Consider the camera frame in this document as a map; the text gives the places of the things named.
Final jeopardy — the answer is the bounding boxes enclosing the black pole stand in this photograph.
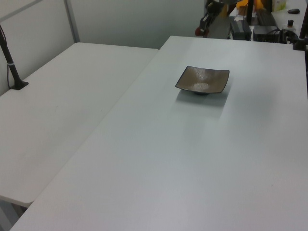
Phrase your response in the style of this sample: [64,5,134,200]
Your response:
[0,23,29,91]

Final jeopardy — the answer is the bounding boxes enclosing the black monitor stand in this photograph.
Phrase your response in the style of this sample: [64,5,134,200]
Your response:
[245,0,255,25]

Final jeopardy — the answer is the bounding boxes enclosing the green and white box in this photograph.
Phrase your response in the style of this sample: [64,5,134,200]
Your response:
[272,0,287,12]

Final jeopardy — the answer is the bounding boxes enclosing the black cable bundle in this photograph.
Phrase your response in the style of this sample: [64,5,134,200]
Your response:
[278,28,298,45]

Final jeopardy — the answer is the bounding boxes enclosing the black power supply box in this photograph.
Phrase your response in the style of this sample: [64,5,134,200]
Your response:
[229,20,252,40]

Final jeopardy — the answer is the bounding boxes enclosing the yellow plastic object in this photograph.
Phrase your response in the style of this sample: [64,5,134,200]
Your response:
[236,0,263,11]

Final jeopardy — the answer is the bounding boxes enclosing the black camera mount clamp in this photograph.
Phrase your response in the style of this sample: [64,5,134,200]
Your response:
[292,13,308,51]

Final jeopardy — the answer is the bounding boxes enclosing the square brown ceramic plate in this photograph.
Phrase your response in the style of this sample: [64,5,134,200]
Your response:
[175,65,231,96]

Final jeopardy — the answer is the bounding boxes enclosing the black electronics box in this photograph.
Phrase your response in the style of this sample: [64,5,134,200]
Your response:
[252,25,282,43]

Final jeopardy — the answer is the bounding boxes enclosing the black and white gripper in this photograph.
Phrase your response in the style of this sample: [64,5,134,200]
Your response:
[199,0,223,37]

